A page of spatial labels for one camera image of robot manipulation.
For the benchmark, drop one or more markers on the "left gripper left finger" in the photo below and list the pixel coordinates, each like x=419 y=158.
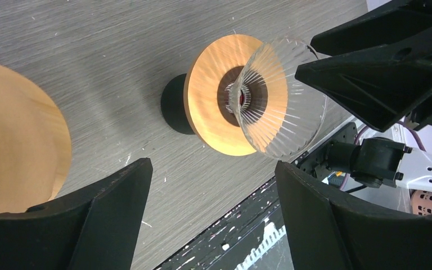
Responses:
x=94 y=227

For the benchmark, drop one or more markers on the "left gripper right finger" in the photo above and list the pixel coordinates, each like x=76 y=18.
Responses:
x=331 y=229

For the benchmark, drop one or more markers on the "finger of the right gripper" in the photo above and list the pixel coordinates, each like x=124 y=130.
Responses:
x=387 y=24
x=378 y=85

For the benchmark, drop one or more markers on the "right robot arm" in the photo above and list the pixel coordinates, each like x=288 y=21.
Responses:
x=379 y=161

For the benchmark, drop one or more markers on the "clear glass dripper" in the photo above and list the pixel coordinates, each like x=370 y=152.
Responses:
x=279 y=115

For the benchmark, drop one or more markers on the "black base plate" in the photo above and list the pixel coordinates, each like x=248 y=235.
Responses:
x=238 y=239

